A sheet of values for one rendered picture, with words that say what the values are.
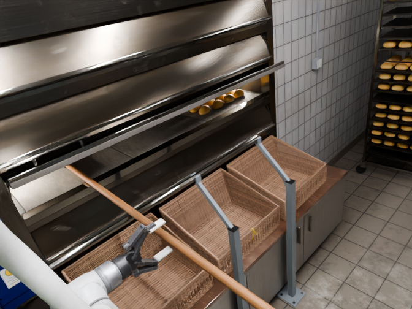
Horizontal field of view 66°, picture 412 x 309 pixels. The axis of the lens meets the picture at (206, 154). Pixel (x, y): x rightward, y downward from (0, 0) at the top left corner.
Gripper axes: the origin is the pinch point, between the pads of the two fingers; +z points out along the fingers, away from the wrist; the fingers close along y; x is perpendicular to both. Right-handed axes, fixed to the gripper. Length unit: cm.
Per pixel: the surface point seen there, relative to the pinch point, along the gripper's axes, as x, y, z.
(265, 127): -58, 24, 137
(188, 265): -30, 58, 26
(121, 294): -45, 60, -10
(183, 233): -37, 42, 31
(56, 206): -60, 2, -19
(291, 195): -1, 32, 83
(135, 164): -60, 1, 25
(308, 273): -4, 119, 109
